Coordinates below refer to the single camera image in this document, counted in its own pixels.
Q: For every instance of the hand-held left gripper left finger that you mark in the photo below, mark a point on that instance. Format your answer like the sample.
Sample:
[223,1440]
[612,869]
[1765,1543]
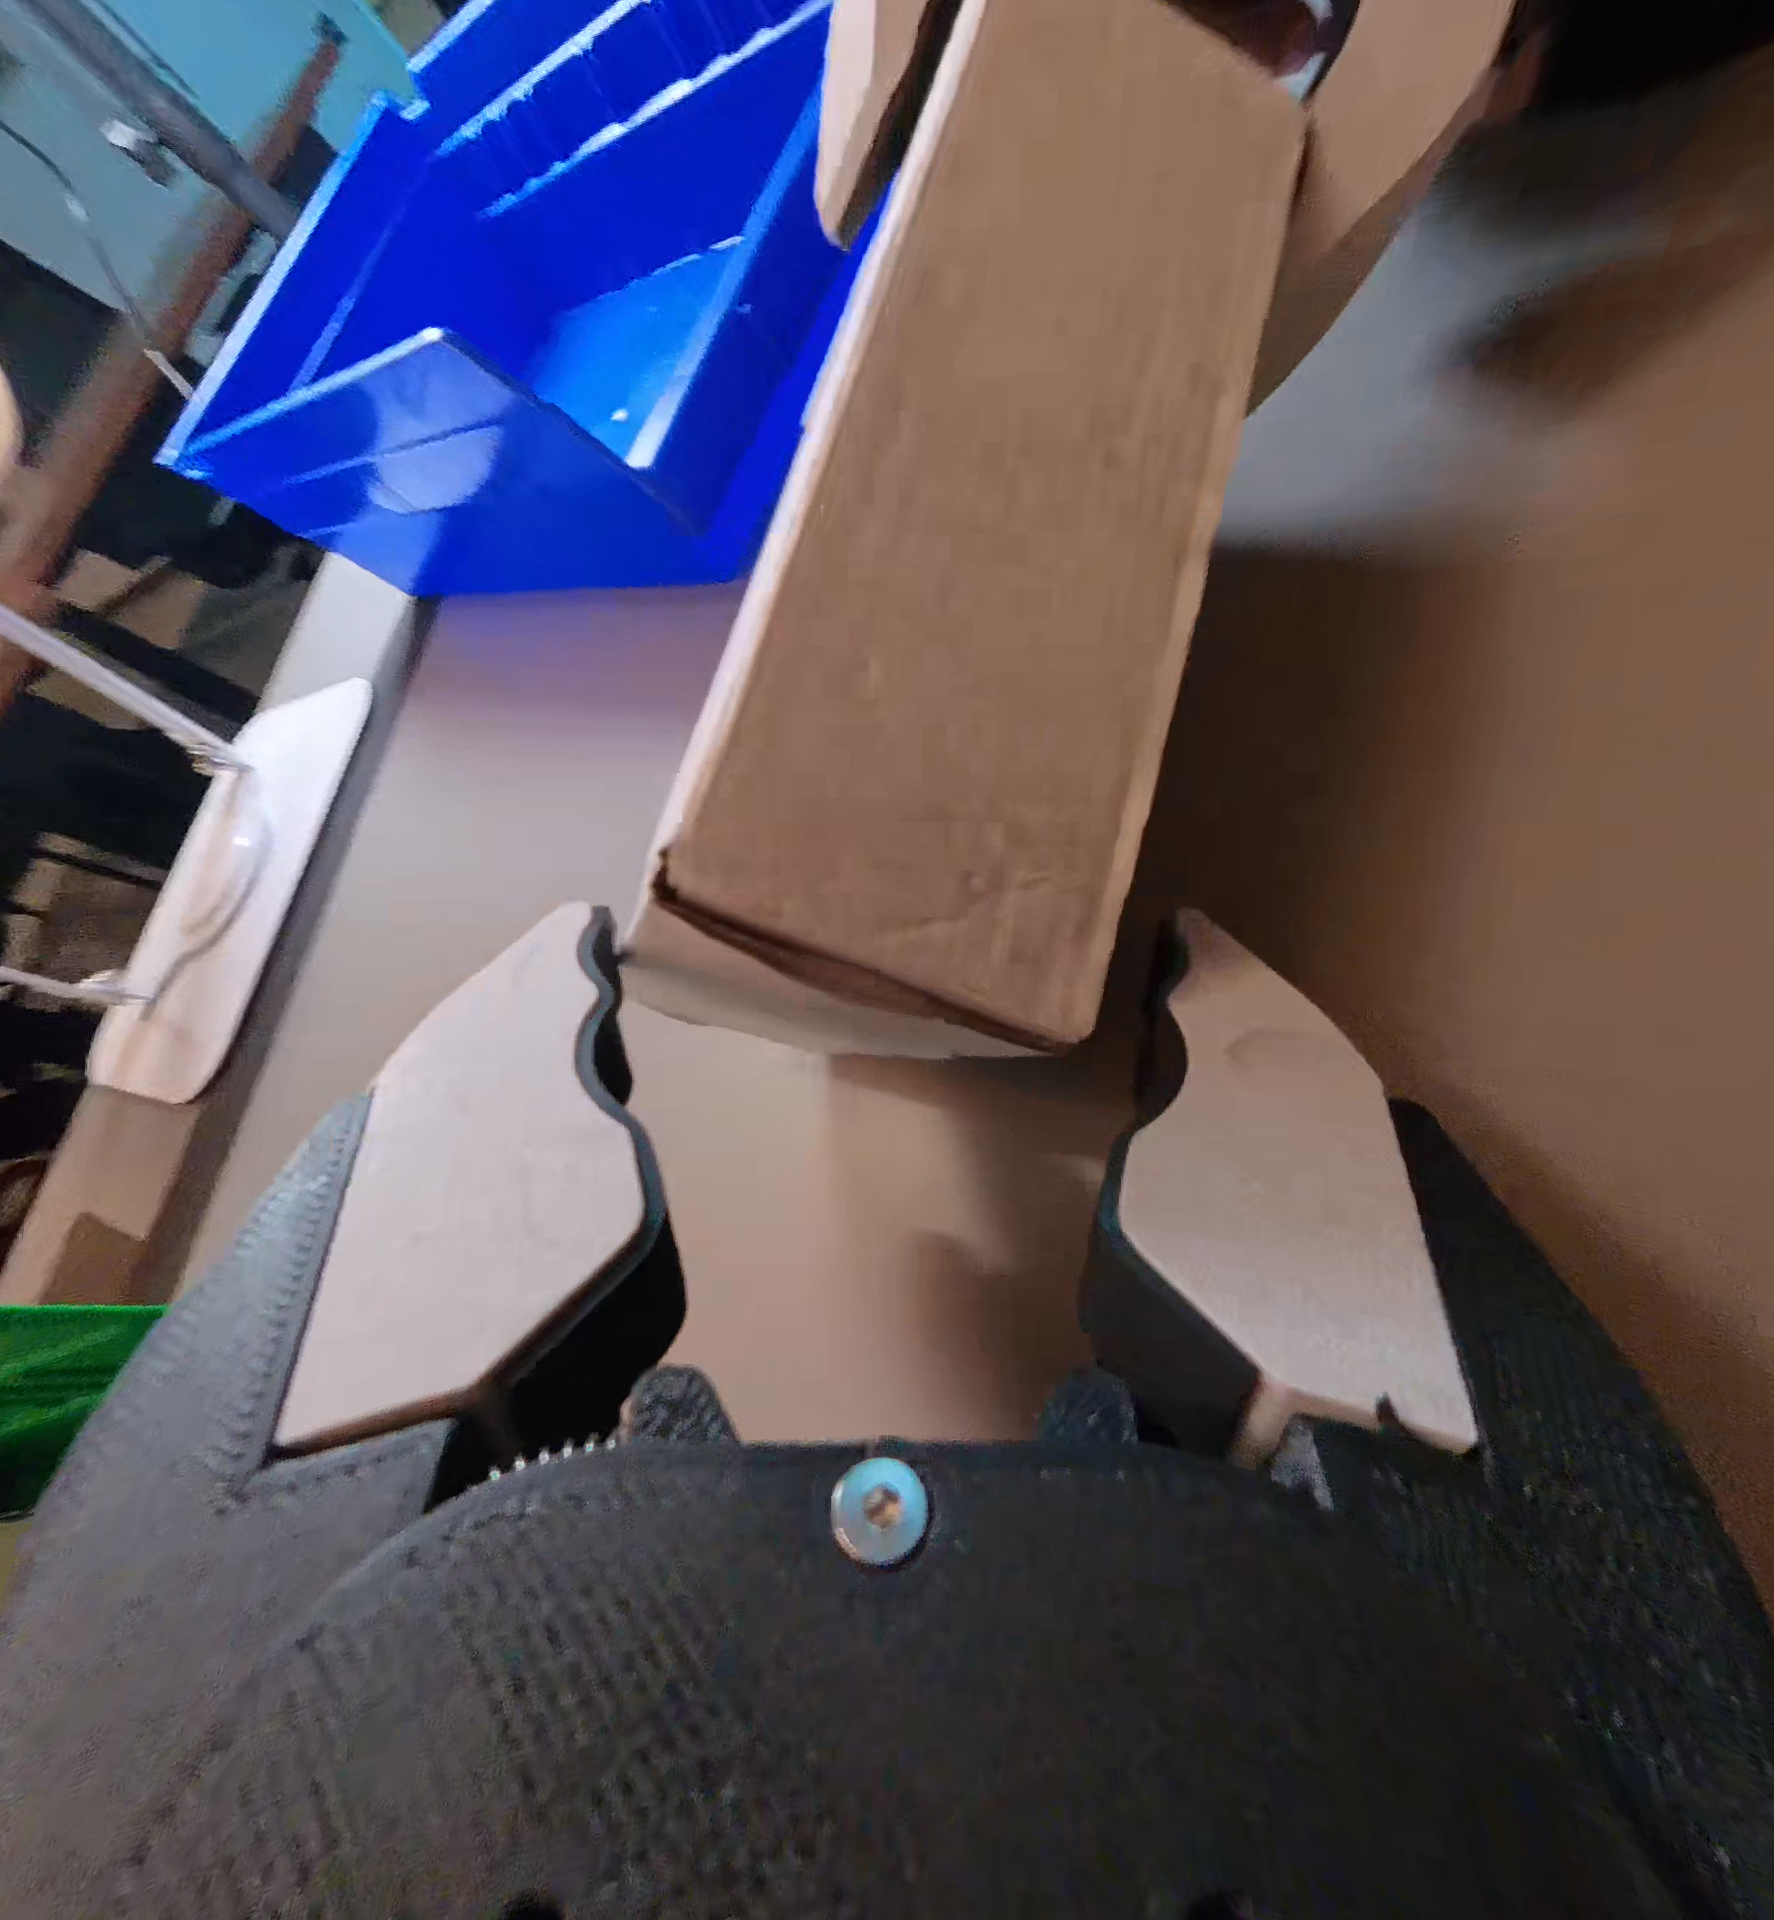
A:
[480,1204]

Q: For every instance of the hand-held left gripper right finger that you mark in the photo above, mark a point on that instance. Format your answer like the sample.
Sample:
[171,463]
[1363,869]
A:
[1275,1228]

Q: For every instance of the grey pole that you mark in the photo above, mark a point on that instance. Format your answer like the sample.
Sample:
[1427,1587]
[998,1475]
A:
[216,148]

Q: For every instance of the white cardboard box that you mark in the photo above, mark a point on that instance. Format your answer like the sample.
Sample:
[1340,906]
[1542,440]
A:
[977,600]

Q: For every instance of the green plastic bin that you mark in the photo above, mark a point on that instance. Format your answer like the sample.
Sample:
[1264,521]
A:
[20,1396]

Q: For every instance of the document stand with white base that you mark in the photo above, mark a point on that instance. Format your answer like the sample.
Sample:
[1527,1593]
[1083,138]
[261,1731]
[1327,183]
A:
[228,901]

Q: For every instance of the blue plastic bin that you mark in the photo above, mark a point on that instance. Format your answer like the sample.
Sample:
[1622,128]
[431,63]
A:
[447,498]

